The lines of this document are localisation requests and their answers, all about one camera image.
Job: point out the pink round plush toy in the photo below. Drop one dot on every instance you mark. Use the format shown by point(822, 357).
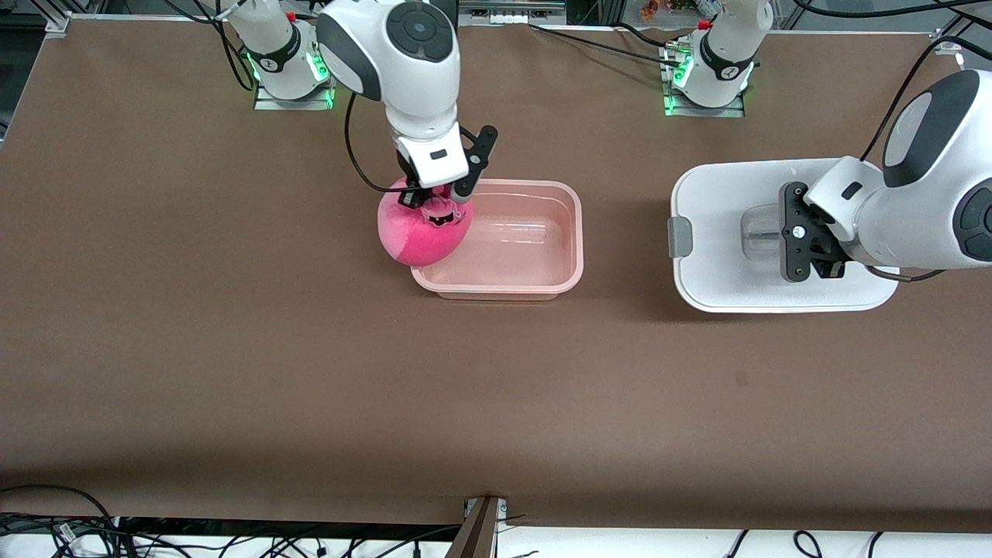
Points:
point(418, 240)

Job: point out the small metal bracket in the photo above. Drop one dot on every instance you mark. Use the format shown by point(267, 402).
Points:
point(503, 511)

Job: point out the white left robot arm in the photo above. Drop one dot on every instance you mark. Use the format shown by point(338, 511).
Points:
point(914, 225)

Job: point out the grey metal device box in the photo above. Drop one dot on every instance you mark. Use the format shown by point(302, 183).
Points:
point(511, 12)

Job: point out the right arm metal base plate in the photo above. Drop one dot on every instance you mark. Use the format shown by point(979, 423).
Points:
point(267, 102)

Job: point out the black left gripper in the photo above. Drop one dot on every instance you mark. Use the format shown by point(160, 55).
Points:
point(830, 266)

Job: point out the white lid with grey clips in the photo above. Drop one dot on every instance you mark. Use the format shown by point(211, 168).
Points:
point(728, 287)

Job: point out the aluminium frame corner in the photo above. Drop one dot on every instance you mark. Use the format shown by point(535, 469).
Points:
point(58, 23)
point(949, 43)

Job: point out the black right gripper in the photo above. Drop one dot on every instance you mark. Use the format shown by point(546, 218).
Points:
point(413, 198)

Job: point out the pink plastic storage box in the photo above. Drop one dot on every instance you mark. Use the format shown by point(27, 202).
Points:
point(504, 240)

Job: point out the colourful background items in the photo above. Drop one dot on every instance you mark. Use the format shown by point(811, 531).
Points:
point(674, 6)

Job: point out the brown wooden post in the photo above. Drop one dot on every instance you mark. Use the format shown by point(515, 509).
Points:
point(474, 535)

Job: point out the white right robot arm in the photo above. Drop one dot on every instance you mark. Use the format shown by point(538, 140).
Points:
point(418, 93)

